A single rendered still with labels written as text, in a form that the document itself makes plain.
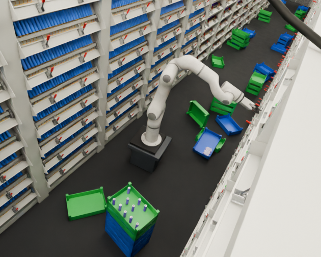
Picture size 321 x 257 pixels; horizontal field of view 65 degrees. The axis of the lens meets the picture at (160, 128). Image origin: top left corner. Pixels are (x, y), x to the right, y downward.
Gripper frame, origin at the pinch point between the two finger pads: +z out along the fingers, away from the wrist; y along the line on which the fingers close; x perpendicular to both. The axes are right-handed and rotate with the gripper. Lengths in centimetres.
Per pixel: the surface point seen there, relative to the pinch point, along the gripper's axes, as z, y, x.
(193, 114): -8, -144, -26
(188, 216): 17, -26, -103
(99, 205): -53, -23, -135
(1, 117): -130, 40, -89
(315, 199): -46, 149, -30
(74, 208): -69, -18, -146
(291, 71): -22, 60, 14
